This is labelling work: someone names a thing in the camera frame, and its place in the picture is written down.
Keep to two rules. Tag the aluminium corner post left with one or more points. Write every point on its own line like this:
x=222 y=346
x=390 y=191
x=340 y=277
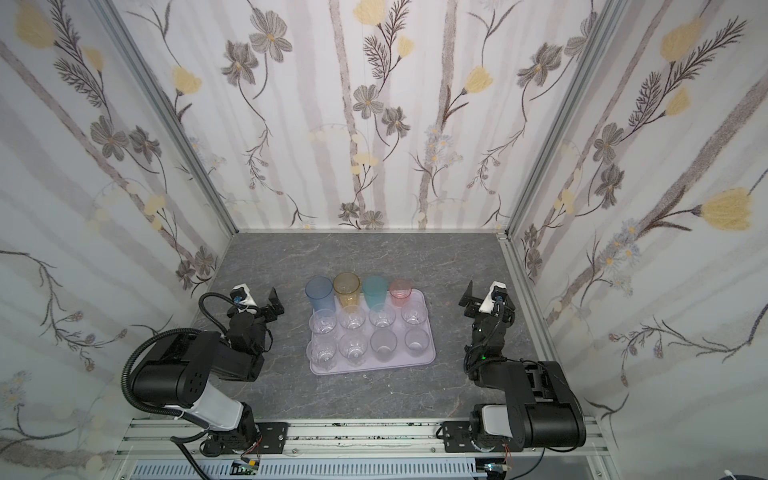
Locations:
x=116 y=29

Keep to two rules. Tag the blue plastic cup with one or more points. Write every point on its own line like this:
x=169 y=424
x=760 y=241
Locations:
x=320 y=293

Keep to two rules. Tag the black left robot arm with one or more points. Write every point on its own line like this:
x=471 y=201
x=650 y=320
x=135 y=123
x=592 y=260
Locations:
x=169 y=373

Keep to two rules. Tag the aluminium corner post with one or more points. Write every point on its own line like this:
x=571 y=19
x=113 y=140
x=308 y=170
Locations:
x=116 y=29
x=595 y=47

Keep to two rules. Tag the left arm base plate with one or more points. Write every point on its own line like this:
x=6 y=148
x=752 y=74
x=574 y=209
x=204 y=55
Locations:
x=264 y=437

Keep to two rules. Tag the pink plastic cup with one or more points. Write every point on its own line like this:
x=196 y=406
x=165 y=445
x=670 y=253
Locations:
x=400 y=291

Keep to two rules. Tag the lilac plastic tray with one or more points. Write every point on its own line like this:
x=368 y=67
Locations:
x=416 y=345

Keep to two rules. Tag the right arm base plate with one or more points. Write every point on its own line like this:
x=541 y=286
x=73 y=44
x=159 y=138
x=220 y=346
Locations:
x=470 y=436

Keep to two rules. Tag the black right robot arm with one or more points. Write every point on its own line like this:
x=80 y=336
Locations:
x=540 y=409

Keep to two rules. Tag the white slotted cable duct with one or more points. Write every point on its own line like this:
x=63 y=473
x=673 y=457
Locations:
x=272 y=468

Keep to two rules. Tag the yellow plastic cup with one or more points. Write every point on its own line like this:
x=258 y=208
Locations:
x=347 y=287

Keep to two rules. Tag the clear tall glass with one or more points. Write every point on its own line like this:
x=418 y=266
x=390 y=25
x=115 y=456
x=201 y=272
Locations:
x=321 y=353

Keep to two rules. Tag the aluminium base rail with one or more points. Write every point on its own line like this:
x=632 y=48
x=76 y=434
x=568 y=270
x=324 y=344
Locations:
x=311 y=438

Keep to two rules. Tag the clear faceted tumbler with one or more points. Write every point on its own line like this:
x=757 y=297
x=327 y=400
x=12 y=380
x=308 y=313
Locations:
x=382 y=316
x=352 y=317
x=323 y=323

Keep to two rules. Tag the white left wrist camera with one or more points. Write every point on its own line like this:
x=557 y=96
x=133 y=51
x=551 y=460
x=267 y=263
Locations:
x=242 y=297

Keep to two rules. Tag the aluminium corner post right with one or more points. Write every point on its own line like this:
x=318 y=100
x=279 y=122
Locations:
x=595 y=47

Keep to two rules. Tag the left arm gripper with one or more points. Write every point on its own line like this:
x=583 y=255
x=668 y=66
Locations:
x=261 y=310

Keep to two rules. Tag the teal dimpled plastic cup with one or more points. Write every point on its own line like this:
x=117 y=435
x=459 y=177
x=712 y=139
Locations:
x=375 y=290

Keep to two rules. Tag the frosted dimpled plastic cup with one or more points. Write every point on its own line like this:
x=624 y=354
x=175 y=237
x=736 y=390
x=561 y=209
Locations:
x=353 y=347

